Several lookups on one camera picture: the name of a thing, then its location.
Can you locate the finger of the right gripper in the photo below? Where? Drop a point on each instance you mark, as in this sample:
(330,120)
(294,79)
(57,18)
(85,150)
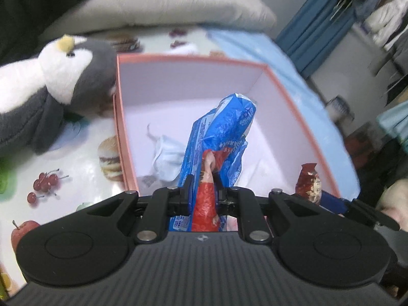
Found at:
(333,204)

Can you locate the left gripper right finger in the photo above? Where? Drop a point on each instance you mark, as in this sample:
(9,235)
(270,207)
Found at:
(248,209)

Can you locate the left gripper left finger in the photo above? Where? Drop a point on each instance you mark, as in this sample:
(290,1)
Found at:
(157,209)

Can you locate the red foil snack packet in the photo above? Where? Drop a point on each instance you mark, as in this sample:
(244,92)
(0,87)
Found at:
(205,217)

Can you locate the blue plastic snack bag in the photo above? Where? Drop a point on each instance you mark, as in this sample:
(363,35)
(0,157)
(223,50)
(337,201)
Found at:
(223,131)

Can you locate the person's right hand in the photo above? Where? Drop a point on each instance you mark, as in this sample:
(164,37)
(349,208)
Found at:
(394,203)

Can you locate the small red snack packet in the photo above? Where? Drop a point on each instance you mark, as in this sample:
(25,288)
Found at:
(309,185)

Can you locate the fruit print table cloth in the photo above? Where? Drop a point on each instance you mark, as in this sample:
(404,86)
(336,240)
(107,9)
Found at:
(76,159)

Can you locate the white waste bin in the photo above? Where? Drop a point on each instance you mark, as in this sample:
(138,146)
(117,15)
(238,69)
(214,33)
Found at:
(339,110)

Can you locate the pink cardboard storage box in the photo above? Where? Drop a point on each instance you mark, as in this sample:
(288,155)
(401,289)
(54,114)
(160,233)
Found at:
(166,94)

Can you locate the grey white penguin plush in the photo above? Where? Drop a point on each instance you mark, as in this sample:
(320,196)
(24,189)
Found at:
(70,73)

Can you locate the blue curtain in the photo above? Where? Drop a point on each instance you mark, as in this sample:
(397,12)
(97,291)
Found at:
(314,32)

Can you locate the grey quilt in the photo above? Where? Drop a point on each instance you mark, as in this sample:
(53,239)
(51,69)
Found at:
(95,15)

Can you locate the hanging clothes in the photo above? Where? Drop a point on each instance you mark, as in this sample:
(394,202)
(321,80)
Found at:
(384,20)

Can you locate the black jacket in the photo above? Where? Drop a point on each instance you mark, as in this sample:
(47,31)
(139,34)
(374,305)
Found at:
(23,21)

